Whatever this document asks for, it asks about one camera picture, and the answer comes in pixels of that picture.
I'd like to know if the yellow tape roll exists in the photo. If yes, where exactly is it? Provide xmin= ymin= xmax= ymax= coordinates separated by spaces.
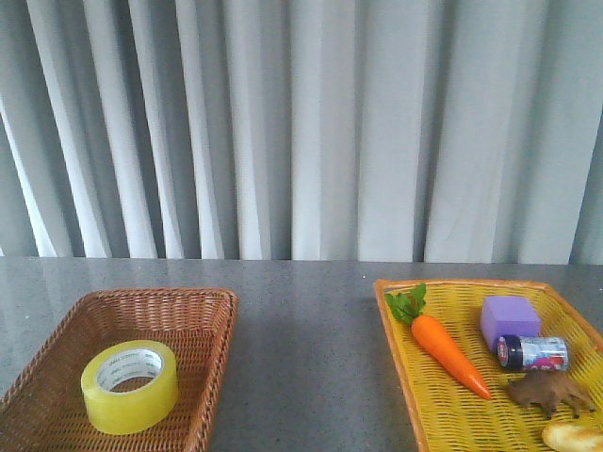
xmin=80 ymin=340 xmax=179 ymax=435

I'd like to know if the grey pleated curtain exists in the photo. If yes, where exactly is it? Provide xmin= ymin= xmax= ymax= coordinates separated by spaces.
xmin=1 ymin=1 xmax=602 ymax=265

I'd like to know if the orange toy carrot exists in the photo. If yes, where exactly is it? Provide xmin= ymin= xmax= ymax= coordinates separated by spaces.
xmin=384 ymin=282 xmax=492 ymax=400

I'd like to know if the purple foam cube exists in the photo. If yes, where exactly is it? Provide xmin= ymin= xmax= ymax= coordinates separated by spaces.
xmin=481 ymin=295 xmax=542 ymax=353

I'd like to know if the yellow woven tray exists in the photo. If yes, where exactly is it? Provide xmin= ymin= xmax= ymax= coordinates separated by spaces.
xmin=374 ymin=279 xmax=602 ymax=451

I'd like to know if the small black-capped jar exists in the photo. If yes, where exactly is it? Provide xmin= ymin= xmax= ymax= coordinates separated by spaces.
xmin=496 ymin=335 xmax=570 ymax=372

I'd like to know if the brown toy animal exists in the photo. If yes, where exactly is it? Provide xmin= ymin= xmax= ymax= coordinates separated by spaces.
xmin=506 ymin=370 xmax=596 ymax=420

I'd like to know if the brown wicker basket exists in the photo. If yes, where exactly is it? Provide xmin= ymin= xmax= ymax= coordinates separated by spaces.
xmin=1 ymin=287 xmax=238 ymax=451

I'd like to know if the toy bread piece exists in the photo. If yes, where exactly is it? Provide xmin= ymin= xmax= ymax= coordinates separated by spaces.
xmin=542 ymin=422 xmax=603 ymax=452

